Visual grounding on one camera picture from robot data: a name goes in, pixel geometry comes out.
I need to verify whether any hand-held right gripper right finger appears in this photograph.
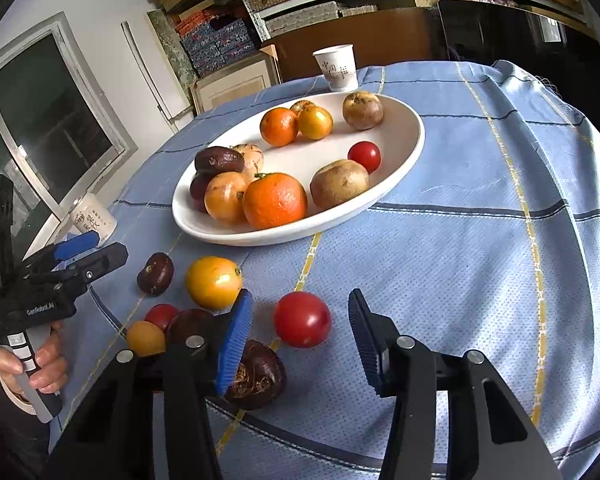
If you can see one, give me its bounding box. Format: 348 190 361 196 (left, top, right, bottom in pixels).
348 288 563 480

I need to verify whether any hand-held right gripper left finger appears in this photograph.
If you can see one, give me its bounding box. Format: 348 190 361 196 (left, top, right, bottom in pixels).
40 288 254 480

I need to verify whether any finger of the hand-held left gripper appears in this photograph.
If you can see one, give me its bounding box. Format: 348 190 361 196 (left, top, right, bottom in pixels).
22 232 101 273
30 242 129 292

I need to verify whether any orange passion fruit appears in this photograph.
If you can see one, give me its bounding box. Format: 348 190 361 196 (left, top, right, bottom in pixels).
204 171 251 226
126 321 167 357

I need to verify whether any wrinkled purple passion fruit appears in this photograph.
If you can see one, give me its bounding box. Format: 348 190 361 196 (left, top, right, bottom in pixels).
194 146 246 176

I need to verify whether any medium brown pear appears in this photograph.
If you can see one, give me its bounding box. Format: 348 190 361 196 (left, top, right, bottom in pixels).
310 159 370 209

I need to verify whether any pale pink pomegranate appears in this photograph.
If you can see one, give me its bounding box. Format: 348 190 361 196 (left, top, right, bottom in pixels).
231 143 265 183

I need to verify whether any white oval plate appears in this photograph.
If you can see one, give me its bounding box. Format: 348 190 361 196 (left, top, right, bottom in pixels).
172 91 426 247

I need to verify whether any large orange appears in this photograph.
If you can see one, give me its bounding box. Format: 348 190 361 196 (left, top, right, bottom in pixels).
259 107 300 148

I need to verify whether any large brown pear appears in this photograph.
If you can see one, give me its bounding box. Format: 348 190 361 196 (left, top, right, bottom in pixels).
342 90 384 131

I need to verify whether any person's left hand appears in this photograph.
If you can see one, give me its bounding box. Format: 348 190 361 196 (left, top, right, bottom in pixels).
0 322 70 403

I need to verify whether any white printed paper cup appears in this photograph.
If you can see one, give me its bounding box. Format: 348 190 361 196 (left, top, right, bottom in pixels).
312 44 358 93
69 192 118 248

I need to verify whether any brown mangosteen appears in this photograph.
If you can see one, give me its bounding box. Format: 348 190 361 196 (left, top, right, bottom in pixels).
225 339 287 411

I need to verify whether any yellow orange tomato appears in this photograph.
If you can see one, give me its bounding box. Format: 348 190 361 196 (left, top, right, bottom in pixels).
185 256 243 311

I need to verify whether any small red tomato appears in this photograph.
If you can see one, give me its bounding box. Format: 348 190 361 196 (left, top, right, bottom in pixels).
144 303 180 333

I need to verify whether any white framed window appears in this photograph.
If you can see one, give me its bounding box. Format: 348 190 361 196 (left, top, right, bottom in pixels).
0 12 138 271

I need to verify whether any blue checked tablecloth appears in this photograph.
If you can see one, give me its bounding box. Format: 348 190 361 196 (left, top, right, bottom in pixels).
45 60 600 480

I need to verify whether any mandarin with green stem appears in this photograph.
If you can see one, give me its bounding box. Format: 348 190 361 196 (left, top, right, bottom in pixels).
242 172 309 229

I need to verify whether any long white strip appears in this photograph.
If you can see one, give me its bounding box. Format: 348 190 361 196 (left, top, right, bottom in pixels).
121 21 178 133

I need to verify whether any green marbled board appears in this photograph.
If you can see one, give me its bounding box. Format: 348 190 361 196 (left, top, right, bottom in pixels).
147 9 201 111

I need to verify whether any stack of blue patterned boxes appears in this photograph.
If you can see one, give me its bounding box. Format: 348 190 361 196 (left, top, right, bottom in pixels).
177 7 261 78

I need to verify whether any white metal shelf rack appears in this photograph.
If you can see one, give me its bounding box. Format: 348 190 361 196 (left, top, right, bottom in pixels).
222 0 596 43

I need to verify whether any brown wooden board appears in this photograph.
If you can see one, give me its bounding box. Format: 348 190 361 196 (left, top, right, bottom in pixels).
260 7 443 83

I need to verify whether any glossy black panel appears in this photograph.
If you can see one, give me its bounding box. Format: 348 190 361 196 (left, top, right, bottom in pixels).
437 0 600 126

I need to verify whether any pale wooden picture frame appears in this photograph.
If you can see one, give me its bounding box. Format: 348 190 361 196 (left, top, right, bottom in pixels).
190 45 281 113

